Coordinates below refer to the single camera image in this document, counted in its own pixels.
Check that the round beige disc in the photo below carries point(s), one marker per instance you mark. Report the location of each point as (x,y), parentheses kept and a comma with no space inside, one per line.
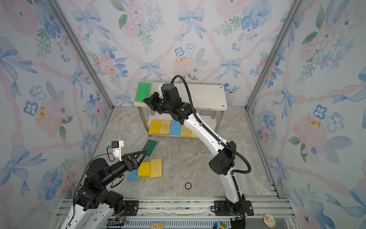
(269,221)

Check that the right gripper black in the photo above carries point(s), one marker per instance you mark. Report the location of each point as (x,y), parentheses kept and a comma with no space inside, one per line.
(152,101)

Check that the tan yellow orange-backed sponge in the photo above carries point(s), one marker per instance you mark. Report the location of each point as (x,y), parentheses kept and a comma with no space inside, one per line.
(165,127)

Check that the colourful toy object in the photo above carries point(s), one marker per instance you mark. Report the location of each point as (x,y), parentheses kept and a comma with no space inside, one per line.
(220,225)

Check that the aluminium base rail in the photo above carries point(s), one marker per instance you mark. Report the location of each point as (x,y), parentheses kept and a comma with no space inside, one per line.
(193,213)

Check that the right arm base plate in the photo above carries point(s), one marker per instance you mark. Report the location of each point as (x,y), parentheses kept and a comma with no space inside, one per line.
(224,208)

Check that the poker chip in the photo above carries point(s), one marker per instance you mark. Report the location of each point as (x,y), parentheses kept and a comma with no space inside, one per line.
(188,186)

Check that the bright yellow sponge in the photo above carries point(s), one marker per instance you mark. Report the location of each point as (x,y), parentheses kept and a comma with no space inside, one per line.
(144,170)
(155,127)

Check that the small yellow circuit board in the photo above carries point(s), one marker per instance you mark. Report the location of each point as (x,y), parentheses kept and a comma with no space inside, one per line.
(157,225)

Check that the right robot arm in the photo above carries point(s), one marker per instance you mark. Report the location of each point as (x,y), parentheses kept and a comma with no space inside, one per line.
(226,161)

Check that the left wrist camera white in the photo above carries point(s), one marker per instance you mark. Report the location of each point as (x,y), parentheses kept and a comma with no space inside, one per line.
(115,148)

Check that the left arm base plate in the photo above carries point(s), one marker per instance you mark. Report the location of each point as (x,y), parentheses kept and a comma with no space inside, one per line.
(127,208)

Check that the large blue sponge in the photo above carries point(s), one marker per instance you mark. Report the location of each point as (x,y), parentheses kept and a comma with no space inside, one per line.
(175,128)

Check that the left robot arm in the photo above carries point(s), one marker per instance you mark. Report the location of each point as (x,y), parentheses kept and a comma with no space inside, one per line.
(93,204)

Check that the dark green scouring sponge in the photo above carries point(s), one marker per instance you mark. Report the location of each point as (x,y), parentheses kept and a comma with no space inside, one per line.
(150,147)

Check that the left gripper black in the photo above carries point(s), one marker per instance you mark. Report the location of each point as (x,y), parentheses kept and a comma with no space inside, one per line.
(128,159)

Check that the blue sponge left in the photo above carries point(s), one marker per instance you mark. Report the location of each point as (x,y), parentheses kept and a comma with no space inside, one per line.
(133,175)

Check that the pale yellow sponge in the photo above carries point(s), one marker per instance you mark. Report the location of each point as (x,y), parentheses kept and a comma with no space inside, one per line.
(156,168)

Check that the yellow-green sponge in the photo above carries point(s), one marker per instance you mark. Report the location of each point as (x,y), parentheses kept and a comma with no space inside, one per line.
(193,135)

